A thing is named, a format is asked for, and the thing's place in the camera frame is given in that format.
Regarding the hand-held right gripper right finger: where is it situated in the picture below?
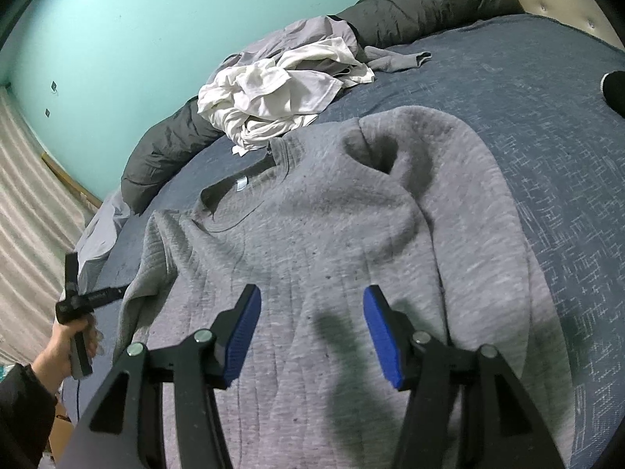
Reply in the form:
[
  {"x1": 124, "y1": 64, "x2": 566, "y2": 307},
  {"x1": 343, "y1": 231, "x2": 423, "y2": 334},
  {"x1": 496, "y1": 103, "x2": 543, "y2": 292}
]
[{"x1": 362, "y1": 285, "x2": 572, "y2": 469}]

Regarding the dark grey duvet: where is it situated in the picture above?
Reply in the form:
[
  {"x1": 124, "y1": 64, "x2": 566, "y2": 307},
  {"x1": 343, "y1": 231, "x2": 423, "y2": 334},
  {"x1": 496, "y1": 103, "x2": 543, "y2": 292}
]
[{"x1": 121, "y1": 0, "x2": 525, "y2": 217}]

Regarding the black sock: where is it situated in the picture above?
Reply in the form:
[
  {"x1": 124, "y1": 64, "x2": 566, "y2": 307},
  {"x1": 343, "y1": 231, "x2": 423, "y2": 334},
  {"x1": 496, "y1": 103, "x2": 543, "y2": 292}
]
[{"x1": 600, "y1": 71, "x2": 625, "y2": 119}]

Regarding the white crumpled garment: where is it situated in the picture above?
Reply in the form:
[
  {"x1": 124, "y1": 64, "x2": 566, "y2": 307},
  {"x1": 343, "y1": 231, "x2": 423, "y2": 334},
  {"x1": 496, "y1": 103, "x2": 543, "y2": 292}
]
[{"x1": 198, "y1": 36, "x2": 376, "y2": 158}]

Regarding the wooden window frame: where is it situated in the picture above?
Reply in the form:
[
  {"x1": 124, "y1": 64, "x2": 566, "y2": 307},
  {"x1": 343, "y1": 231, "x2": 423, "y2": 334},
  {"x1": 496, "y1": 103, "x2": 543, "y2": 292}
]
[{"x1": 41, "y1": 152, "x2": 104, "y2": 209}]

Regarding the cardboard box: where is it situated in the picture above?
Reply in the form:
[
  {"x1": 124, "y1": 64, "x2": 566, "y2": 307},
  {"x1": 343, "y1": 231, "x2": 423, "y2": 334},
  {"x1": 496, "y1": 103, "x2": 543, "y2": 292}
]
[{"x1": 46, "y1": 391, "x2": 75, "y2": 465}]

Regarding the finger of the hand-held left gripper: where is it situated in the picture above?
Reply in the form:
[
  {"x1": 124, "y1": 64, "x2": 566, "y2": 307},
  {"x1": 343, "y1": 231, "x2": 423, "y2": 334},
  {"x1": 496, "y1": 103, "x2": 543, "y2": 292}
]
[{"x1": 90, "y1": 282, "x2": 134, "y2": 308}]

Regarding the person's left hand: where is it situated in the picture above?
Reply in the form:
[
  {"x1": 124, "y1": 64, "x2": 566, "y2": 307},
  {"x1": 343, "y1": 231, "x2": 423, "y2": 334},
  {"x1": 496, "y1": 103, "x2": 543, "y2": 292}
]
[{"x1": 49, "y1": 313, "x2": 102, "y2": 394}]

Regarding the striped beige curtain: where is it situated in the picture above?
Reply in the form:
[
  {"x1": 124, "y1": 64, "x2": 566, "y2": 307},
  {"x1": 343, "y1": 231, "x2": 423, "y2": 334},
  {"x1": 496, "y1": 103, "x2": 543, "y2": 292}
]
[{"x1": 0, "y1": 85, "x2": 101, "y2": 367}]

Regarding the grey sweatshirt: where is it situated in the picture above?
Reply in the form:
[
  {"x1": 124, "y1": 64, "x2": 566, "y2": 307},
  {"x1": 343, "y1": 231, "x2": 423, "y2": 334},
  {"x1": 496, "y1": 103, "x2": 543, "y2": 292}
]
[{"x1": 117, "y1": 105, "x2": 574, "y2": 469}]

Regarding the light grey crumpled garment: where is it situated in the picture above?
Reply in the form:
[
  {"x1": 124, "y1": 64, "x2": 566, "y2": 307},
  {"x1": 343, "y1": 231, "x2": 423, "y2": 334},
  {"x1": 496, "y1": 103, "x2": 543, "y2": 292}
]
[{"x1": 222, "y1": 14, "x2": 433, "y2": 90}]

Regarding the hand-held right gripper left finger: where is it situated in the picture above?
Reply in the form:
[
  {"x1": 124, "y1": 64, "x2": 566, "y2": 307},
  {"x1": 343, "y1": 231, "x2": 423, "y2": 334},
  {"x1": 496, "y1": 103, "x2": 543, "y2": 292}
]
[{"x1": 59, "y1": 283, "x2": 262, "y2": 469}]

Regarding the light grey pillow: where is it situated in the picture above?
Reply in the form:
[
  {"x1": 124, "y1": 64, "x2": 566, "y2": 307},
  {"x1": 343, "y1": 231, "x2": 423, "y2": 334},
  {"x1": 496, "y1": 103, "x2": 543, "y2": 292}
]
[{"x1": 73, "y1": 190, "x2": 134, "y2": 295}]

